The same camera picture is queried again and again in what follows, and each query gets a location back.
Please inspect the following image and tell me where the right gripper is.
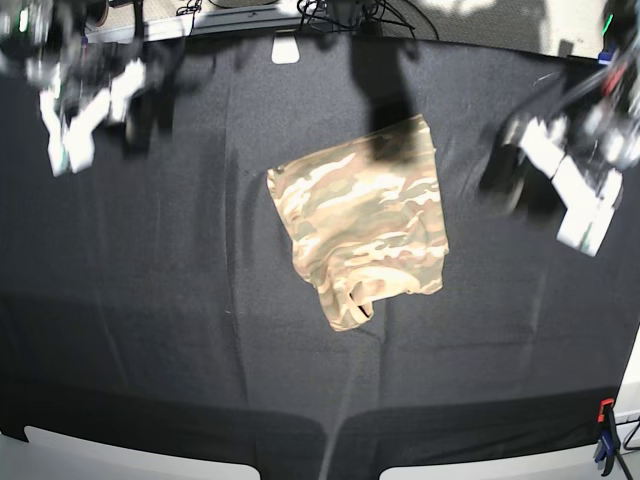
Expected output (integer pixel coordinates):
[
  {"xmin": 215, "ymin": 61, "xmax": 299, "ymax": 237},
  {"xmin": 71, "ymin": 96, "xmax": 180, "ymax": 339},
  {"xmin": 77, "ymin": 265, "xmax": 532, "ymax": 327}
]
[{"xmin": 39, "ymin": 44, "xmax": 185, "ymax": 160}]

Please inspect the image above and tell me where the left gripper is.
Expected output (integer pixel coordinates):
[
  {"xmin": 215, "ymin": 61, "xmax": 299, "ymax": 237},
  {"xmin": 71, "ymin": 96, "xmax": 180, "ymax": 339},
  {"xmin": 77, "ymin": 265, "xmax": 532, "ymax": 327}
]
[{"xmin": 478, "ymin": 114, "xmax": 623, "ymax": 220}]

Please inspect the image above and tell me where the camouflage t-shirt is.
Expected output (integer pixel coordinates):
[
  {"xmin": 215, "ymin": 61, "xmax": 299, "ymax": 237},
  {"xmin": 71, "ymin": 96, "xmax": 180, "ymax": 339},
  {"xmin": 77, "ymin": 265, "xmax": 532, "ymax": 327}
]
[{"xmin": 266, "ymin": 115, "xmax": 449, "ymax": 332}]

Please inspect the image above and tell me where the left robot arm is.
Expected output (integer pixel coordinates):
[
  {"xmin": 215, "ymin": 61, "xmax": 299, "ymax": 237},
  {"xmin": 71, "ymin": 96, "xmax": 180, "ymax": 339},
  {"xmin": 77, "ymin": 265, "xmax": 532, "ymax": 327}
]
[{"xmin": 479, "ymin": 1, "xmax": 639, "ymax": 216}]

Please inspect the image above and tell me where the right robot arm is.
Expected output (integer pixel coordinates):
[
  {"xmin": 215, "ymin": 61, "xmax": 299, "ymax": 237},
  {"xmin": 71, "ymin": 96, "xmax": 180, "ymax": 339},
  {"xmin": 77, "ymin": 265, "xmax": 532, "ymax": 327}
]
[{"xmin": 1, "ymin": 1, "xmax": 184, "ymax": 175}]

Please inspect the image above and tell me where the blue clamp top right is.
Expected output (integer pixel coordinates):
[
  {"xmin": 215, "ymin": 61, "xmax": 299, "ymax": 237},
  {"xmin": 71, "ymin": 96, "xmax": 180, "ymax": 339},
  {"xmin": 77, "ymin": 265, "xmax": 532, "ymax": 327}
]
[{"xmin": 597, "ymin": 7, "xmax": 621, "ymax": 65}]

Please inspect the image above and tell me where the blue clamp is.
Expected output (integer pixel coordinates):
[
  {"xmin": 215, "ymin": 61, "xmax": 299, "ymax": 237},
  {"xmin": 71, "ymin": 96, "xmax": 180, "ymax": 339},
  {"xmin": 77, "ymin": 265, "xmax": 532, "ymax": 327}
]
[
  {"xmin": 594, "ymin": 398, "xmax": 620, "ymax": 477},
  {"xmin": 597, "ymin": 7, "xmax": 621, "ymax": 65}
]

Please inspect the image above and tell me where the black table cloth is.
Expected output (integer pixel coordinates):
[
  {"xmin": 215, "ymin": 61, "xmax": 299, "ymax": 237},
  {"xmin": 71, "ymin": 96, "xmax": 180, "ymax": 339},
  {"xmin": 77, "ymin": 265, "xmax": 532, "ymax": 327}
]
[{"xmin": 1, "ymin": 35, "xmax": 639, "ymax": 479}]

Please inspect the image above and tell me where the blue clamp bottom right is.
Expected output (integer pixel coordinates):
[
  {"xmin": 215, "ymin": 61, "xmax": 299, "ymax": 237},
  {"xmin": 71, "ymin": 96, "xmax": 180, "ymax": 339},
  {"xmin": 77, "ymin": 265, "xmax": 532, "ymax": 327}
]
[{"xmin": 594, "ymin": 398, "xmax": 620, "ymax": 477}]

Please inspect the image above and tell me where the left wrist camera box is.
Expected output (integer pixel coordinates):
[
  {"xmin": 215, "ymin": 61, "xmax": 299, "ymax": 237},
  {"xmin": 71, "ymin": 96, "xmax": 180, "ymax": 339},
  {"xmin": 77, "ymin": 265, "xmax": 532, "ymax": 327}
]
[{"xmin": 556, "ymin": 203, "xmax": 616, "ymax": 257}]

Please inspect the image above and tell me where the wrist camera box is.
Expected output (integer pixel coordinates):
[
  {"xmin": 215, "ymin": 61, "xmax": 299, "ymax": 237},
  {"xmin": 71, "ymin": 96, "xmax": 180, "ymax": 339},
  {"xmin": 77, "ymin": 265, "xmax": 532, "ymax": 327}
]
[
  {"xmin": 47, "ymin": 131, "xmax": 95, "ymax": 177},
  {"xmin": 556, "ymin": 203, "xmax": 616, "ymax": 257}
]

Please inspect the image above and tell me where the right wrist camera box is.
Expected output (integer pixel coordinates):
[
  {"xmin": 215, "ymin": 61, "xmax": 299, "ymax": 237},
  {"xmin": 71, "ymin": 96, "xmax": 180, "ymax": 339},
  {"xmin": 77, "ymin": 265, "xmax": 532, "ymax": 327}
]
[{"xmin": 47, "ymin": 131, "xmax": 95, "ymax": 177}]

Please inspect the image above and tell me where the black cable bundle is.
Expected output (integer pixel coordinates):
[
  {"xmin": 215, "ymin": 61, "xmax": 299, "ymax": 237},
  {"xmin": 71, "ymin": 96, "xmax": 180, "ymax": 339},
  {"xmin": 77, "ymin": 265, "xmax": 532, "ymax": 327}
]
[{"xmin": 295, "ymin": 0, "xmax": 416, "ymax": 37}]

